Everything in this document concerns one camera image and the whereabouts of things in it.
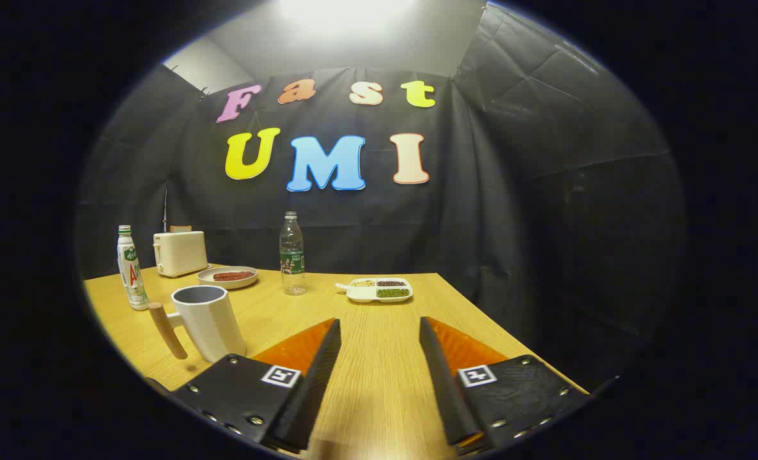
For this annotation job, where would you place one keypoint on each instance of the round white plate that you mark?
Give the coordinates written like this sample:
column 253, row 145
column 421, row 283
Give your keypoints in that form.
column 205, row 278

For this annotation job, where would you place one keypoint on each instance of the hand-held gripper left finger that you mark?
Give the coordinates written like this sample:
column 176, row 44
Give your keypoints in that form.
column 318, row 377

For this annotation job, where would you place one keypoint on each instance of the white divided dish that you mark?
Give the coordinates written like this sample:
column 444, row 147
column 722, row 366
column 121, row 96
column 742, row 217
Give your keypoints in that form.
column 361, row 294

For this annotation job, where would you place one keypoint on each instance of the red meat strips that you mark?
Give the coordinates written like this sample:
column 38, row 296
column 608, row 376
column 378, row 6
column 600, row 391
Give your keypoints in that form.
column 233, row 276

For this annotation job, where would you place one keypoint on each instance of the black backdrop cloth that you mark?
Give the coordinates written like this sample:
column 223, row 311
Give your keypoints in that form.
column 513, row 191

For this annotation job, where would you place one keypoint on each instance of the dark beans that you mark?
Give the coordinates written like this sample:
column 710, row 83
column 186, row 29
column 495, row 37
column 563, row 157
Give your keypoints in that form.
column 391, row 283

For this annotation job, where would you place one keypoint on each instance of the clear plastic water bottle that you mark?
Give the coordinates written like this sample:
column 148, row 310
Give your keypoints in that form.
column 293, row 262

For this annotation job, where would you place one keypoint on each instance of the wooden table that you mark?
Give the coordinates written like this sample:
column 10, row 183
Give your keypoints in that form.
column 379, row 358

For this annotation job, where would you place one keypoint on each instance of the bread slice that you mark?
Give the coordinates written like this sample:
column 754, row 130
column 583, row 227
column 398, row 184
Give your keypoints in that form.
column 180, row 229

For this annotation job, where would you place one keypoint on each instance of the green beans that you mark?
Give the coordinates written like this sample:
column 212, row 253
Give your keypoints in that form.
column 393, row 292

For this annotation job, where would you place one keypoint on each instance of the white juice bottle green label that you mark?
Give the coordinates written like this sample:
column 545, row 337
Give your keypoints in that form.
column 133, row 281

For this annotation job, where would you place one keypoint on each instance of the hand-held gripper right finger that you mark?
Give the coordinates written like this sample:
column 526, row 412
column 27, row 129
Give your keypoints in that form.
column 443, row 383

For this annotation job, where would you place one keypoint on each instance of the white toaster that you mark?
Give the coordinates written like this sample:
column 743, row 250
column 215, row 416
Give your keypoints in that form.
column 181, row 253

